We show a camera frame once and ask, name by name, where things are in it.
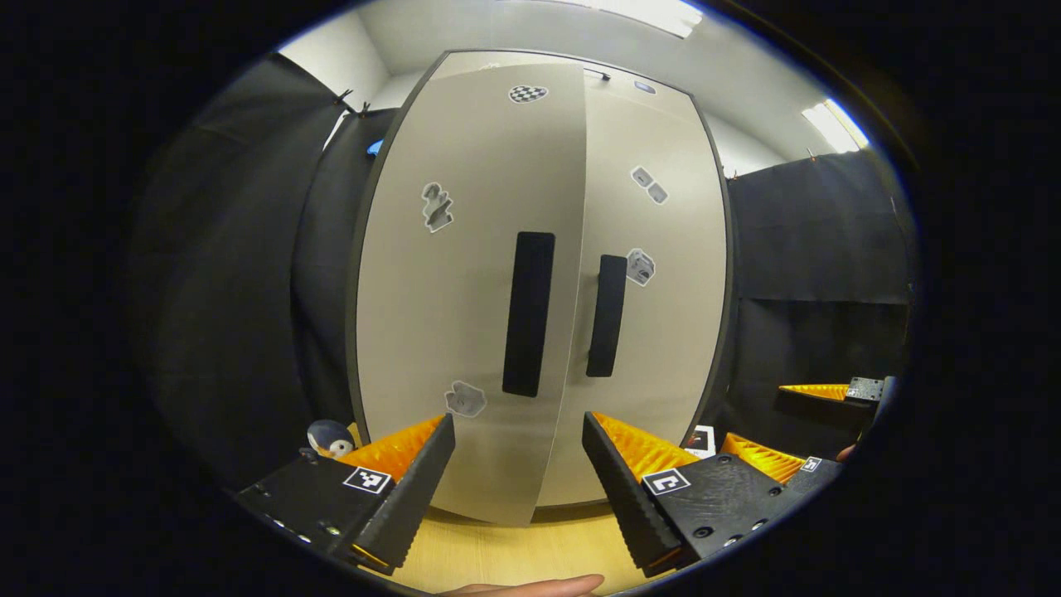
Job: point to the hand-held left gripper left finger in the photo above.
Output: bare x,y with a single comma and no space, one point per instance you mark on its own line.
414,489

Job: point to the ceiling light panel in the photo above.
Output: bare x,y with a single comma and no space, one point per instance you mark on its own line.
646,12
835,126

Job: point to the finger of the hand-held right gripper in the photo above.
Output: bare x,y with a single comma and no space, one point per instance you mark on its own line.
763,458
829,402

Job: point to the grey penguin plush toy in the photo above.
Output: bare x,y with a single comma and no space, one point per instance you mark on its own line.
330,439

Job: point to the grey shoe cabinet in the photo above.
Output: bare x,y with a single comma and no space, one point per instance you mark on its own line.
497,58

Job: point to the black backdrop cloth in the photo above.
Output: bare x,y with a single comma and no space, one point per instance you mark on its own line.
240,274
821,249

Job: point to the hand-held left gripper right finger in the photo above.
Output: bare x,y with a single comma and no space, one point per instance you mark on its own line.
626,489

